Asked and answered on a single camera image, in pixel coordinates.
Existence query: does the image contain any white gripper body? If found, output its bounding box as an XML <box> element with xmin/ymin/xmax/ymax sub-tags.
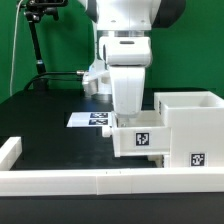
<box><xmin>109</xmin><ymin>66</ymin><xmax>145</xmax><ymax>116</ymax></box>

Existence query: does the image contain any white drawer box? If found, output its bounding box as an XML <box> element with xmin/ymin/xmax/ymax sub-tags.
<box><xmin>148</xmin><ymin>155</ymin><xmax>170</xmax><ymax>168</ymax></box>
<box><xmin>102</xmin><ymin>110</ymin><xmax>171</xmax><ymax>157</ymax></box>

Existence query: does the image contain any white drawer cabinet frame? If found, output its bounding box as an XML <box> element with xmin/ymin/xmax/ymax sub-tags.
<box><xmin>154</xmin><ymin>91</ymin><xmax>224</xmax><ymax>168</ymax></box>

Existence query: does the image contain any white front drawer box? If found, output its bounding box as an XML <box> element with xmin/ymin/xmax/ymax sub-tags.
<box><xmin>148</xmin><ymin>155</ymin><xmax>170</xmax><ymax>168</ymax></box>

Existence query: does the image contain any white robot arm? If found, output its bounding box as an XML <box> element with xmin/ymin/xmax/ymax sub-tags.
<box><xmin>78</xmin><ymin>0</ymin><xmax>186</xmax><ymax>117</ymax></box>

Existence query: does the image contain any white fiducial marker plate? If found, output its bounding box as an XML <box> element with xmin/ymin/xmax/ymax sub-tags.
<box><xmin>67</xmin><ymin>112</ymin><xmax>112</xmax><ymax>127</ymax></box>

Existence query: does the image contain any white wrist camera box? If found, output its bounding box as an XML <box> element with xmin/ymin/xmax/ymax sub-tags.
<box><xmin>99</xmin><ymin>36</ymin><xmax>152</xmax><ymax>67</ymax></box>

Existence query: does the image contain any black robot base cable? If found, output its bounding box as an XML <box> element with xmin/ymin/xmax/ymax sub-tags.
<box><xmin>23</xmin><ymin>69</ymin><xmax>90</xmax><ymax>93</ymax></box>

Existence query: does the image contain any black camera tripod stand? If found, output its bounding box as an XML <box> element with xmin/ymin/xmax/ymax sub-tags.
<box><xmin>19</xmin><ymin>0</ymin><xmax>69</xmax><ymax>91</ymax></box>

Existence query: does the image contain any white hanging cable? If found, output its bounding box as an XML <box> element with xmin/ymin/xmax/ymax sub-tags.
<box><xmin>9</xmin><ymin>0</ymin><xmax>26</xmax><ymax>98</ymax></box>

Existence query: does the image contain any white U-shaped fence wall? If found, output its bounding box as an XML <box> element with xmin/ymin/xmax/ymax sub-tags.
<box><xmin>0</xmin><ymin>137</ymin><xmax>224</xmax><ymax>196</ymax></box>

